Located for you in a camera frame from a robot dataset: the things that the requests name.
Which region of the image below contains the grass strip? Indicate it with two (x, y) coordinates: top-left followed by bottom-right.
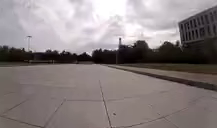
(119, 62), (217, 76)

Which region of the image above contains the tall mast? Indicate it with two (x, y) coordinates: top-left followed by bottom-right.
(117, 36), (123, 48)

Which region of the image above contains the dark kerb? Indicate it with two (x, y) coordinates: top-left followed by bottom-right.
(101, 63), (217, 93)

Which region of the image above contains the row of dark trees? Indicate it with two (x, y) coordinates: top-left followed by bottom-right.
(0, 39), (217, 65)

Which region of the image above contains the tall lamp pole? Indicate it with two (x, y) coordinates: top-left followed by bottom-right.
(25, 34), (33, 53)

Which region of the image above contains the pale paved footpath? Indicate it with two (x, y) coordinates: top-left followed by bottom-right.
(109, 64), (217, 86)

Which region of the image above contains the grey concrete slab plaza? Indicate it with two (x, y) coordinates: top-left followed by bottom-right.
(0, 63), (217, 128)

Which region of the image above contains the pale building with window grid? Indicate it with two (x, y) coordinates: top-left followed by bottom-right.
(177, 3), (217, 51)

